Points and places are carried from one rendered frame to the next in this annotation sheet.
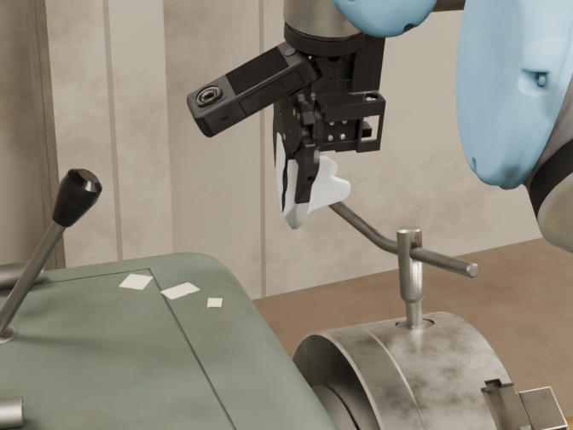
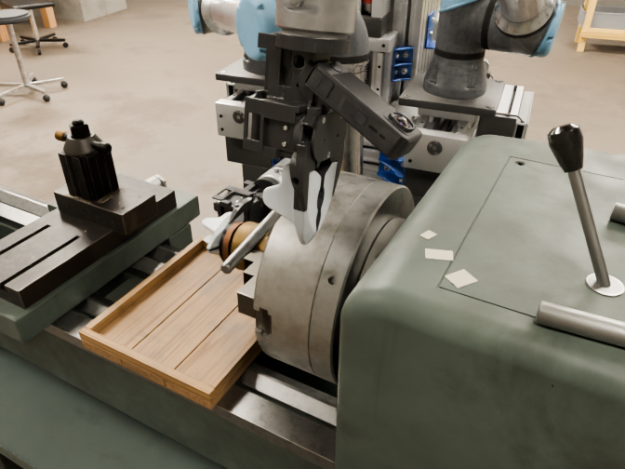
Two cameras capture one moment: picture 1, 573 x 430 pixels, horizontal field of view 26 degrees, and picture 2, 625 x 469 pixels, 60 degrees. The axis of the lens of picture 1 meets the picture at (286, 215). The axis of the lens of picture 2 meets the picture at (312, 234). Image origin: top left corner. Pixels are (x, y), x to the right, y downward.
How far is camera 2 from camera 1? 1.47 m
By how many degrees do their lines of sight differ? 107
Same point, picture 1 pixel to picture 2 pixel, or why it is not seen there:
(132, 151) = not seen: outside the picture
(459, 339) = not seen: hidden behind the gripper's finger
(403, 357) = (362, 183)
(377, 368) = (382, 186)
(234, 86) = (383, 106)
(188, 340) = (473, 220)
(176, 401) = (516, 194)
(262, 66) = (357, 87)
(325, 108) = not seen: hidden behind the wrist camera
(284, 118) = (329, 138)
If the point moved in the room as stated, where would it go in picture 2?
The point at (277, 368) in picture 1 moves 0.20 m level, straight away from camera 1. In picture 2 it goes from (442, 191) to (337, 251)
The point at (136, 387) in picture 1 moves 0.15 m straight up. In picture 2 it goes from (531, 209) to (561, 92)
